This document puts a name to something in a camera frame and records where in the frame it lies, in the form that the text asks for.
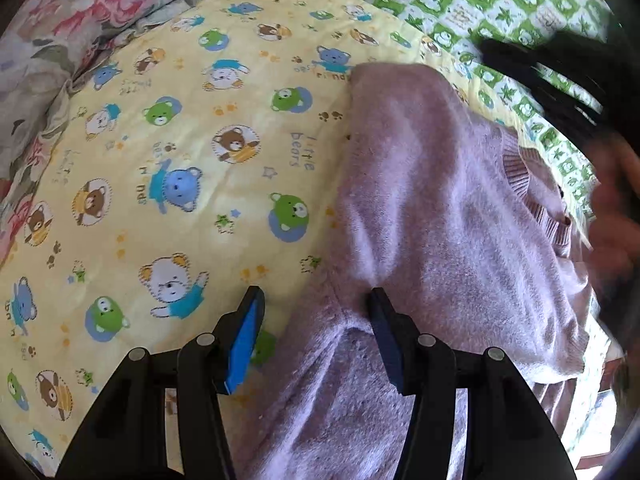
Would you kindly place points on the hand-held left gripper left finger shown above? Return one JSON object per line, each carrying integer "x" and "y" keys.
{"x": 245, "y": 340}

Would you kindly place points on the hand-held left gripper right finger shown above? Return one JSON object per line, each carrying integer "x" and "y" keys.
{"x": 390, "y": 345}

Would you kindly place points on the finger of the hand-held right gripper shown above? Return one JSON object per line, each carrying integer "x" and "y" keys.
{"x": 510, "y": 60}

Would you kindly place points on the purple knit sweater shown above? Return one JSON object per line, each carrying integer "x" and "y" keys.
{"x": 425, "y": 210}

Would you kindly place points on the person's right hand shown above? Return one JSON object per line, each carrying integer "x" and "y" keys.
{"x": 612, "y": 220}

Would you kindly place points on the yellow bear-print bed sheet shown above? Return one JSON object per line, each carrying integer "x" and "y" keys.
{"x": 200, "y": 135}

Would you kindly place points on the pale floral quilt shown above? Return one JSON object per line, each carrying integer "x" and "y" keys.
{"x": 50, "y": 60}

